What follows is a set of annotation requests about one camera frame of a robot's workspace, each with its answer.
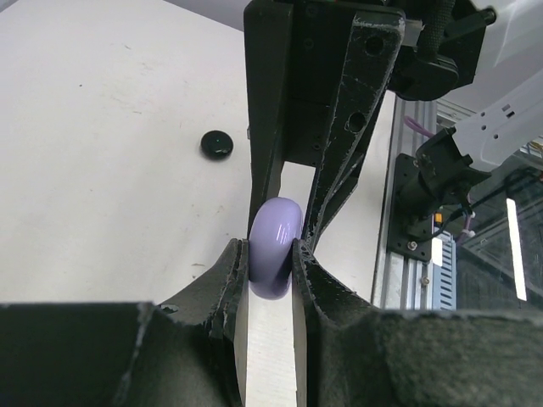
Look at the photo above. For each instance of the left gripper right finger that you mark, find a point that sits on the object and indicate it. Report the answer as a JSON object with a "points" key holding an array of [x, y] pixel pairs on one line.
{"points": [[350, 353]]}

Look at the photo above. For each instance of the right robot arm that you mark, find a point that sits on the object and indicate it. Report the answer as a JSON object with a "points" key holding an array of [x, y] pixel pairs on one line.
{"points": [[462, 47]]}

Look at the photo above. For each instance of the aluminium mounting rail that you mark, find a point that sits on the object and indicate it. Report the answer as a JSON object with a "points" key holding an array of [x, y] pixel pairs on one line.
{"points": [[403, 272]]}

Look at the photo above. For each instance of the grey slotted cable duct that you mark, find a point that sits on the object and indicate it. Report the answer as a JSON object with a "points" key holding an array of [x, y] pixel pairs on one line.
{"points": [[444, 274]]}

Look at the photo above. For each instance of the right black base bracket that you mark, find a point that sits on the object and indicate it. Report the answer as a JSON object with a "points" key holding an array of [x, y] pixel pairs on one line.
{"points": [[411, 221]]}

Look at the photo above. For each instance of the lilac round charging case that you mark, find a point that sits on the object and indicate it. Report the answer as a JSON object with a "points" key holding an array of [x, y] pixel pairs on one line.
{"points": [[277, 224]]}

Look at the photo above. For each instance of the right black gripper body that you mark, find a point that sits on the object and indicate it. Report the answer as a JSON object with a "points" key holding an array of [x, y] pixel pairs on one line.
{"points": [[318, 44]]}

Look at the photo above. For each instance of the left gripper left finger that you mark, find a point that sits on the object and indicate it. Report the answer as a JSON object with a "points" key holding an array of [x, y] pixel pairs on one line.
{"points": [[190, 350]]}

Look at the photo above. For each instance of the black round charging case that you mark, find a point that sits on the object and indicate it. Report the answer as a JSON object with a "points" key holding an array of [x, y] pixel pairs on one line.
{"points": [[216, 145]]}

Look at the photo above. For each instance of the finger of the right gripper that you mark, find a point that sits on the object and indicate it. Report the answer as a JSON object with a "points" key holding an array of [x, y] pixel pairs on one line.
{"points": [[372, 47], [267, 39]]}

